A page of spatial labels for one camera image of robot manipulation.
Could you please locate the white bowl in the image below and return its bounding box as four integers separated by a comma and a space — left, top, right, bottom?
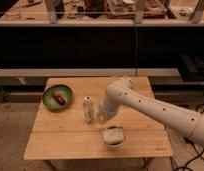
102, 126, 125, 149

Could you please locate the black cable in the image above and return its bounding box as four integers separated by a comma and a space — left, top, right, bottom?
170, 136, 204, 171

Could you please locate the long workbench shelf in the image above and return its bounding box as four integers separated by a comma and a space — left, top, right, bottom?
0, 0, 204, 77

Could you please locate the wooden table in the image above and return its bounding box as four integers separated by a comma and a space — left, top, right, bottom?
24, 77, 172, 163

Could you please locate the green ceramic plate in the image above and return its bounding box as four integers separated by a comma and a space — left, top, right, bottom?
42, 84, 73, 111

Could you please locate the brown sausage on plate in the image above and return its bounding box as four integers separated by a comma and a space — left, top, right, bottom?
51, 92, 66, 105

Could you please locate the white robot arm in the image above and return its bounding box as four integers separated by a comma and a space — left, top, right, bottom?
97, 77, 204, 147

